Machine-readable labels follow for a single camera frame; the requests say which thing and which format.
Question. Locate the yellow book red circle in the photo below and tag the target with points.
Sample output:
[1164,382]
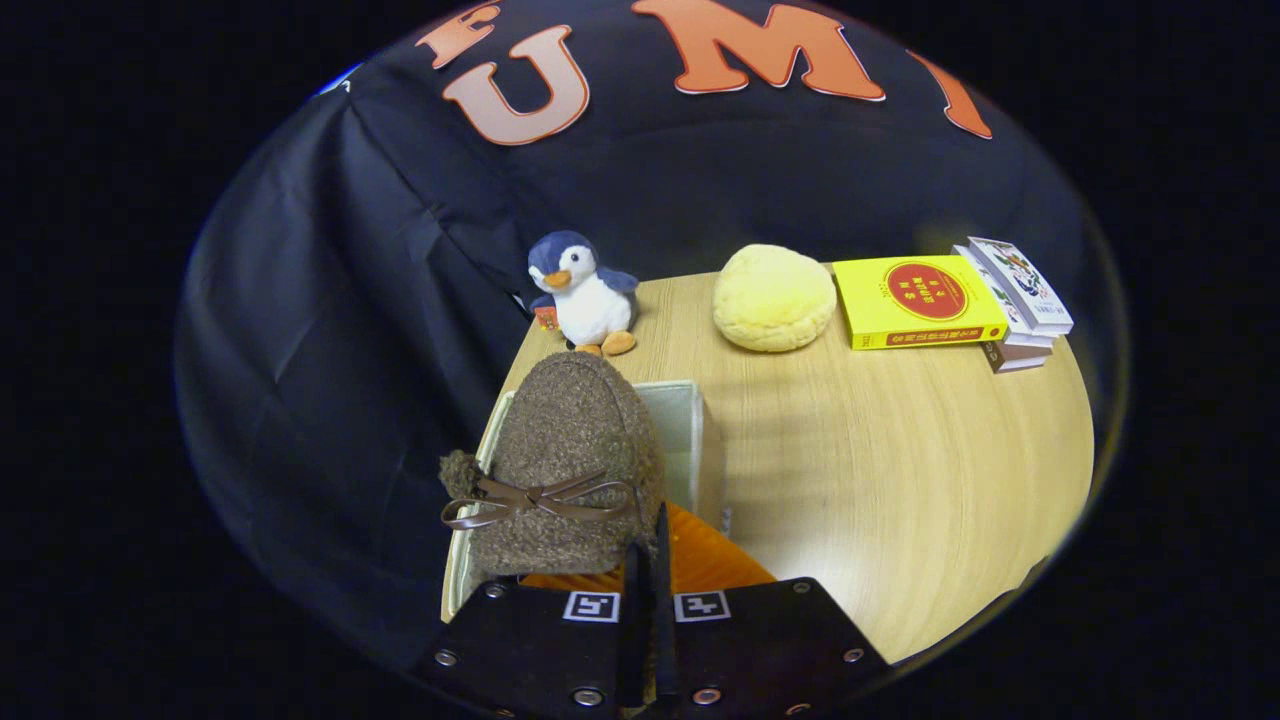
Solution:
[920,300]

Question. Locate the brown fuzzy shoe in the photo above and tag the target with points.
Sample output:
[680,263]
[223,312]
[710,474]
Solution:
[570,440]

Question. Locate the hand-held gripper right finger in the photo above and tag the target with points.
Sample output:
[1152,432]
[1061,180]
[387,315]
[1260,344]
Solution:
[666,600]

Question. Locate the brown book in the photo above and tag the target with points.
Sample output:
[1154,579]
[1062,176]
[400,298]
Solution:
[1015,357]

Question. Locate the blue white penguin plush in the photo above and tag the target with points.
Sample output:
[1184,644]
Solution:
[590,300]

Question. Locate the yellow bread plush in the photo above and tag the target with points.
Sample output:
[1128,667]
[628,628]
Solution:
[773,298]

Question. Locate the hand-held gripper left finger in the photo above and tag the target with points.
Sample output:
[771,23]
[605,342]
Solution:
[631,620]

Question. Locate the beige fabric storage box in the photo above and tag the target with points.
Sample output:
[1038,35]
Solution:
[690,440]

